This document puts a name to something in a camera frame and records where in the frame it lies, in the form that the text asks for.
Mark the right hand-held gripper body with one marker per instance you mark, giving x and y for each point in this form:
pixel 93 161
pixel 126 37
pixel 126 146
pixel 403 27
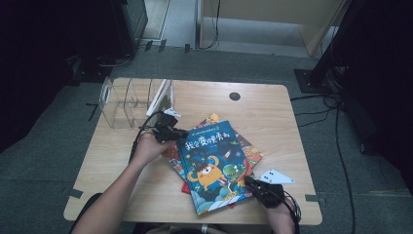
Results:
pixel 271 193

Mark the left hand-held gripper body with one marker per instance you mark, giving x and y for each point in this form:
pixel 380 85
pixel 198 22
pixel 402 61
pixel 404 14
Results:
pixel 165 128

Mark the light blue animals picture book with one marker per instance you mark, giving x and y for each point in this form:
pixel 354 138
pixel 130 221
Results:
pixel 251 152

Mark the white caterpillar picture book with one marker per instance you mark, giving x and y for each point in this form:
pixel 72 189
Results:
pixel 159 99

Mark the dark blue monster picture book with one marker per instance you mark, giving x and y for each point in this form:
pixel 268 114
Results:
pixel 211 169

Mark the clear acrylic book rack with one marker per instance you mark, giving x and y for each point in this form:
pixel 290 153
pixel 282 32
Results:
pixel 123 107

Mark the person's right hand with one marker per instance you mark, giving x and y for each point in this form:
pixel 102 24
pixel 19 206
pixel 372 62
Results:
pixel 281 214

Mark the person's left hand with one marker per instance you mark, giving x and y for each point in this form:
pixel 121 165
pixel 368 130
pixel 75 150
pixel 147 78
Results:
pixel 147 149

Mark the black tape strip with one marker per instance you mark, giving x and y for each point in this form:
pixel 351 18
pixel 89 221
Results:
pixel 75 193
pixel 315 198

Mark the dark cabinet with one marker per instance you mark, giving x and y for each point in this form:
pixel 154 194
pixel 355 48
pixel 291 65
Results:
pixel 130 26

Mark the black metal stand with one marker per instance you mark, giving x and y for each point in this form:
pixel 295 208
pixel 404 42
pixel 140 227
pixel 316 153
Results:
pixel 321 78

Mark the light wooden cabinet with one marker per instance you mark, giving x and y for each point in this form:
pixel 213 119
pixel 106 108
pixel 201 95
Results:
pixel 276 9

